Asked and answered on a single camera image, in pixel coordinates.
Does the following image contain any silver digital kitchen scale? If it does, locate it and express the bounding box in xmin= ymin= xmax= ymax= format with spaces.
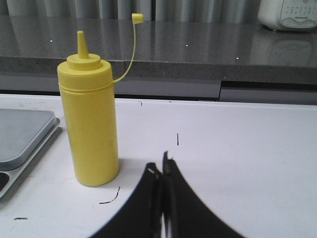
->
xmin=0 ymin=109 xmax=60 ymax=197

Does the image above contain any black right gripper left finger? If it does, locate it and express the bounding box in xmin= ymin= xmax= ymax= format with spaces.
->
xmin=92 ymin=163 xmax=163 ymax=238

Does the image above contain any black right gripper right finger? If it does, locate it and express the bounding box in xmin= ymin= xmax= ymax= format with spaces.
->
xmin=162 ymin=151 xmax=241 ymax=238

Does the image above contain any yellow squeeze bottle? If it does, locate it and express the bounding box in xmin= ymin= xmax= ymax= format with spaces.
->
xmin=57 ymin=13 xmax=145 ymax=187

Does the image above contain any white appliance on counter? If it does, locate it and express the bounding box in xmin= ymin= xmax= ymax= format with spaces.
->
xmin=258 ymin=0 xmax=317 ymax=31

